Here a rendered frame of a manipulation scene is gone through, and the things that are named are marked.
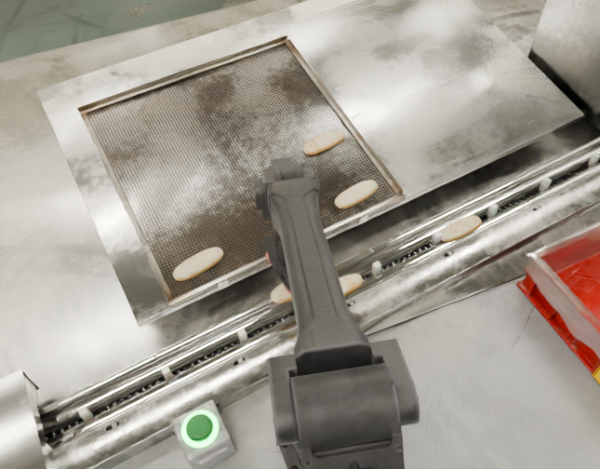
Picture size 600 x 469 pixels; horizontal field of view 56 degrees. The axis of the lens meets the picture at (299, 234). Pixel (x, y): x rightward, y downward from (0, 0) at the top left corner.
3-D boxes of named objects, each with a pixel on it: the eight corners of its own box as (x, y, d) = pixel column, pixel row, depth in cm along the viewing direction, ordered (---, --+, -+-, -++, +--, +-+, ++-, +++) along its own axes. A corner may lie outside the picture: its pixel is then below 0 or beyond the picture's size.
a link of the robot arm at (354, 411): (299, 584, 39) (439, 560, 39) (272, 386, 40) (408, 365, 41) (285, 431, 83) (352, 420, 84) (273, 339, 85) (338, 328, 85)
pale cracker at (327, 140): (309, 158, 115) (310, 155, 114) (299, 146, 116) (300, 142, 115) (348, 139, 118) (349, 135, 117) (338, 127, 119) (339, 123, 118)
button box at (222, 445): (197, 485, 89) (183, 464, 81) (179, 441, 94) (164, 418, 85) (244, 459, 92) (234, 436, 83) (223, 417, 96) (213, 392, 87)
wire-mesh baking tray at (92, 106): (170, 308, 98) (169, 305, 97) (78, 112, 118) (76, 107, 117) (405, 198, 112) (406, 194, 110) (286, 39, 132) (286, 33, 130)
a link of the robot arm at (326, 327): (280, 464, 43) (419, 441, 43) (272, 413, 40) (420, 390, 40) (251, 200, 79) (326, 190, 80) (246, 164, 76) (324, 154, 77)
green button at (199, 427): (193, 448, 83) (191, 445, 81) (183, 425, 85) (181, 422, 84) (218, 435, 84) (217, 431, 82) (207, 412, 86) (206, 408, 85)
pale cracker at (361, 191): (341, 213, 109) (341, 209, 108) (330, 199, 110) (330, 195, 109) (381, 190, 112) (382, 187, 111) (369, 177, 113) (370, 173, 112)
